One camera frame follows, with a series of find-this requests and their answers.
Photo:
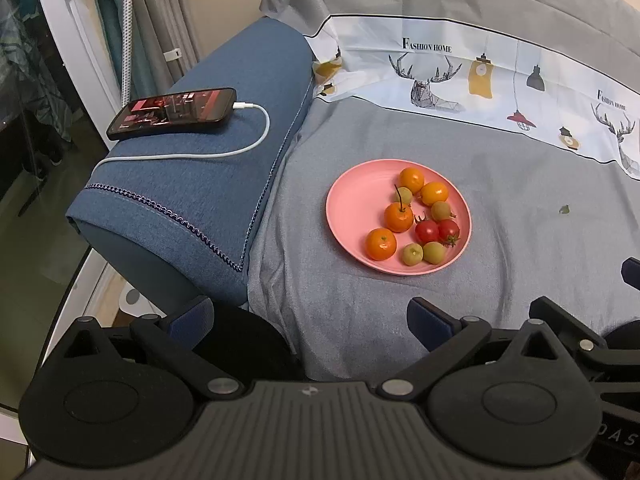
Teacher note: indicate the small orange citrus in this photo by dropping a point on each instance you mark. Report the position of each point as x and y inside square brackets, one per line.
[380, 243]
[434, 193]
[411, 178]
[398, 217]

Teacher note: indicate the white clip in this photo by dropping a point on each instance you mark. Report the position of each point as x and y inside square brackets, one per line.
[171, 55]

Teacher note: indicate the green jujube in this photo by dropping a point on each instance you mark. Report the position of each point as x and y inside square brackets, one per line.
[406, 195]
[412, 254]
[433, 252]
[442, 210]

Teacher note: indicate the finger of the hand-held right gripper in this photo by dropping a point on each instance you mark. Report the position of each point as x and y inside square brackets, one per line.
[565, 320]
[632, 272]

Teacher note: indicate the red cherry tomato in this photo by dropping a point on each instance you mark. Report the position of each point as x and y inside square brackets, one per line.
[448, 230]
[426, 232]

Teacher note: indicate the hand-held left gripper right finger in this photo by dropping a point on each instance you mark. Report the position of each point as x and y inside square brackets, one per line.
[429, 324]

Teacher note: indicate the black smartphone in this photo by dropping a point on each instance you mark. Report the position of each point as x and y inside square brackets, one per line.
[170, 112]

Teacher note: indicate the printed white cloth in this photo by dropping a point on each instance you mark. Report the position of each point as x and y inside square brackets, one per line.
[370, 60]

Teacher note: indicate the pink plate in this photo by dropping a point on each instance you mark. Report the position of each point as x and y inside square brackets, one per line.
[360, 200]

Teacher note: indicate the speckled white pole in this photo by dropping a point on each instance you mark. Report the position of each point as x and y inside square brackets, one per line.
[128, 35]

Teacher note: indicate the grey curtain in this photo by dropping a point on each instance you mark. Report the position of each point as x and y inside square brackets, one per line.
[165, 10]

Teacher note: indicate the grey bed sheet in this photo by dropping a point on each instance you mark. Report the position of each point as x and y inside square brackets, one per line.
[525, 260]

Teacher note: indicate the teal cloth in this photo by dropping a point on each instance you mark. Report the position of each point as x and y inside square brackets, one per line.
[107, 0]

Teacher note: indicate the white round object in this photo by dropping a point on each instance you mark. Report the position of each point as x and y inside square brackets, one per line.
[132, 302]

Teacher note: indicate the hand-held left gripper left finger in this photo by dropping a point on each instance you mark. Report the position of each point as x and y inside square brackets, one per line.
[192, 319]

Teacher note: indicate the hanging patterned clothes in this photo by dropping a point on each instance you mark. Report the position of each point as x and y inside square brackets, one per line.
[30, 70]

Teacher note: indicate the white door frame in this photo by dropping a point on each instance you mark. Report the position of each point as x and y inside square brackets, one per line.
[75, 35]

